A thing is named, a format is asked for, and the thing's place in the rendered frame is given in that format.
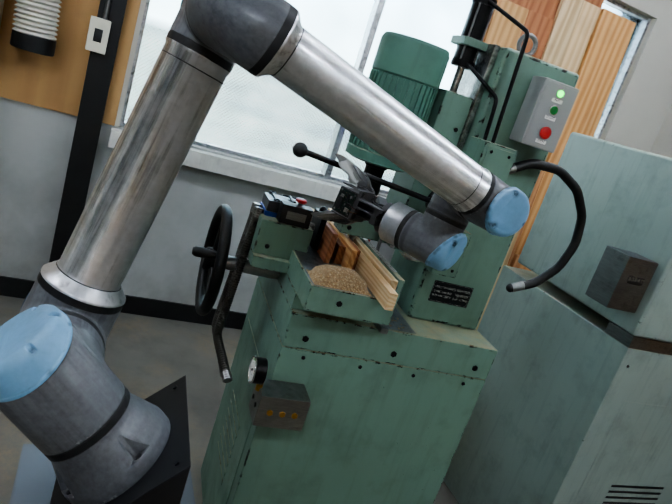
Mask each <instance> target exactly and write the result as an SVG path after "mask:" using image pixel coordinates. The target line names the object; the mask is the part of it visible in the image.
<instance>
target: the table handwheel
mask: <svg viewBox="0 0 672 504"><path fill-rule="evenodd" d="M232 227H233V214H232V209H231V207H230V206H229V205H227V204H222V205H220V206H219V207H218V208H217V210H216V212H215V214H214V216H213V219H212V221H211V224H210V227H209V230H208V233H207V237H206V240H205V244H204V248H206V249H210V250H212V251H215V252H217V253H216V258H215V259H210V258H201V261H200V266H199V272H198V278H197V284H196V293H195V309H196V312H197V313H198V314H199V315H200V316H205V315H207V314H208V313H209V312H210V311H211V309H212V308H213V306H214V304H215V301H216V299H217V296H218V293H219V290H220V287H221V284H222V281H223V277H224V273H225V269H226V270H231V271H233V270H234V269H235V266H236V264H237V262H236V261H237V259H238V258H237V257H233V256H228V255H229V250H230V244H231V237H232ZM244 266H245V267H244V269H243V272H242V273H246V274H251V275H256V276H261V277H266V278H270V279H275V280H277V279H278V278H279V276H280V272H276V271H271V270H266V269H261V268H257V267H252V266H251V265H250V262H249V260H246V263H245V265H244Z"/></svg>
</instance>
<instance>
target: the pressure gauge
mask: <svg viewBox="0 0 672 504"><path fill-rule="evenodd" d="M251 368H253V371H252V370H251ZM267 370H268V361H267V359H266V358H264V357H257V356H253V357H252V359H251V361H250V365H249V369H248V382H249V383H253V384H256V387H255V390H256V391H258V392H259V389H260V388H263V385H264V382H265V379H266V376H267Z"/></svg>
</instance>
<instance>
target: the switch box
mask: <svg viewBox="0 0 672 504"><path fill-rule="evenodd" d="M560 89H561V90H563V91H564V96H563V97H562V98H558V97H557V96H556V93H557V91H558V90H560ZM578 93H579V89H577V88H574V87H572V86H569V85H566V84H564V83H561V82H558V81H556V80H553V79H550V78H548V77H542V76H533V78H532V80H531V83H530V85H529V88H528V91H527V93H526V96H525V98H524V101H523V103H522V106H521V109H520V111H519V114H518V116H517V119H516V121H515V124H514V127H513V129H512V132H511V134H510V137H509V139H511V140H514V141H517V142H520V143H523V144H526V145H529V146H532V147H535V148H538V149H541V150H544V151H547V152H550V153H554V151H555V148H556V146H557V143H558V141H559V139H560V136H561V134H562V131H563V129H564V126H565V124H566V122H567V119H568V117H569V114H570V112H571V109H572V107H573V105H574V102H575V100H576V97H577V95H578ZM552 98H556V99H559V100H561V101H563V102H562V104H558V103H555V102H552ZM553 105H556V106H557V107H558V112H557V114H556V115H550V114H549V108H550V107H551V106H553ZM545 115H548V116H551V117H554V118H556V119H555V122H553V121H551V120H548V119H545ZM543 127H549V128H550V129H551V131H552V133H551V136H550V137H549V138H548V139H542V138H541V137H540V130H541V129H542V128H543ZM536 138H538V139H541V140H544V141H546V144H545V145H543V144H540V143H537V142H535V140H536Z"/></svg>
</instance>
